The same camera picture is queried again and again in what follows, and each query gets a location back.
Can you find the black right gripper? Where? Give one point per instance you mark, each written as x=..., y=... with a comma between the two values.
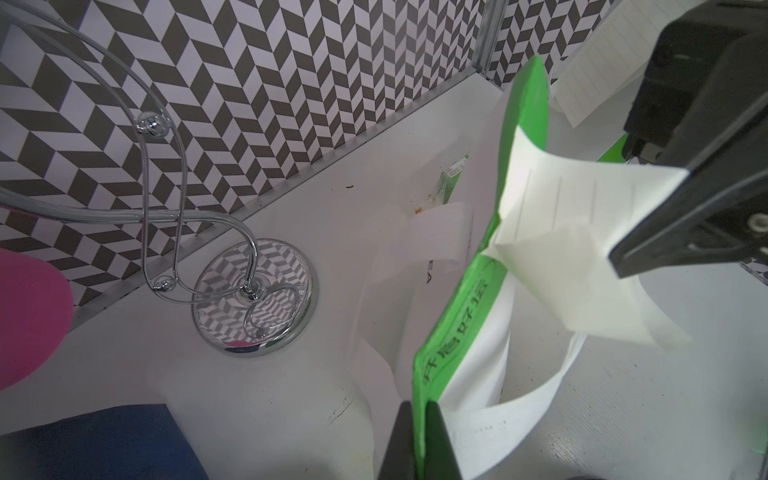
x=702, y=106

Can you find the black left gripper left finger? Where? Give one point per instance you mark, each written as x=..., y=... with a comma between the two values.
x=399, y=461

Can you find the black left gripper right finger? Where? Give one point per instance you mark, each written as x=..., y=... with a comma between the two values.
x=440, y=461

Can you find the green white takeout bag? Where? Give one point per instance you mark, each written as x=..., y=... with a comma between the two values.
x=434, y=324

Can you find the white paper receipt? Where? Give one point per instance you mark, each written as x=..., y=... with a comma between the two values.
x=559, y=220

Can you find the blue paper bag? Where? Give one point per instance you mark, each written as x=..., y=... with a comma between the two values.
x=125, y=442

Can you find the pink plastic wine glass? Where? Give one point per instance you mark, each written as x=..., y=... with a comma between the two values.
x=36, y=313

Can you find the chrome wire glass rack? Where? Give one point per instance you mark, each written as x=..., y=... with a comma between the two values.
x=253, y=298

